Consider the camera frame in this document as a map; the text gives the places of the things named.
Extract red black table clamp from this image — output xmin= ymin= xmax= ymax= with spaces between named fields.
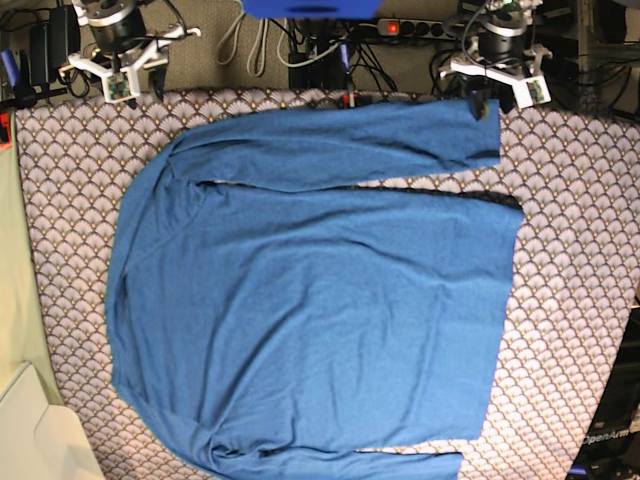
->
xmin=339 ymin=43 xmax=356 ymax=108

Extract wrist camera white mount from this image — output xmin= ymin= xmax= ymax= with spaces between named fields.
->
xmin=58 ymin=26 xmax=202 ymax=104
xmin=439 ymin=44 xmax=553 ymax=108

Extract black power adapter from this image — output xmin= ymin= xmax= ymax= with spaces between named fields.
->
xmin=48 ymin=5 xmax=81 ymax=69

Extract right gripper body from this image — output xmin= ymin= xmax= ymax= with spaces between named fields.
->
xmin=72 ymin=0 xmax=147 ymax=68

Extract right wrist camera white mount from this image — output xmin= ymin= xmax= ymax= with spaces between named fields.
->
xmin=58 ymin=26 xmax=202 ymax=104

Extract black power strip red switch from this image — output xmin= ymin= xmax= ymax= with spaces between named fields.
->
xmin=376 ymin=18 xmax=454 ymax=40

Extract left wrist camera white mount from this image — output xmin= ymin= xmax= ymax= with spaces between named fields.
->
xmin=439 ymin=44 xmax=553 ymax=108

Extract white looped cable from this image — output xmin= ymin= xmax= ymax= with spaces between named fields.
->
xmin=216 ymin=14 xmax=271 ymax=77

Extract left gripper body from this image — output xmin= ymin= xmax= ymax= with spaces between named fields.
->
xmin=469 ymin=1 xmax=538 ymax=75

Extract blue long-sleeve T-shirt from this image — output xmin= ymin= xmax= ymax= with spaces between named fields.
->
xmin=105 ymin=101 xmax=523 ymax=479

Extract blue handled clamp left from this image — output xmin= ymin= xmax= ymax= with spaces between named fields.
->
xmin=1 ymin=49 xmax=37 ymax=110

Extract white plastic bin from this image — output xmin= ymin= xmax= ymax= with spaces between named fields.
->
xmin=1 ymin=362 xmax=104 ymax=479

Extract fan-patterned table cloth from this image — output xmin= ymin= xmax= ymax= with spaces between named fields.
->
xmin=15 ymin=89 xmax=639 ymax=479

